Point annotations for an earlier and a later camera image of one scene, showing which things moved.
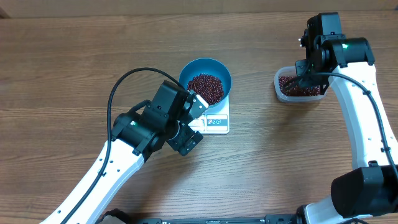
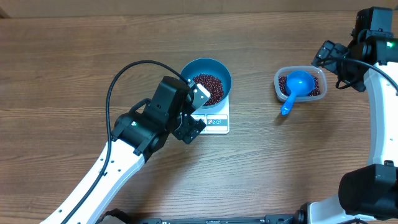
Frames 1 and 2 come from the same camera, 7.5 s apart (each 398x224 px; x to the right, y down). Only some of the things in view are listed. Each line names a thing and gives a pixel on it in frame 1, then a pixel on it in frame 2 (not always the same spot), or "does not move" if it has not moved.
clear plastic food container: [290, 88] does not move
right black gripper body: [314, 80] to [350, 74]
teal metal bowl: [210, 66] does not move
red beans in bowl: [209, 88] does not move
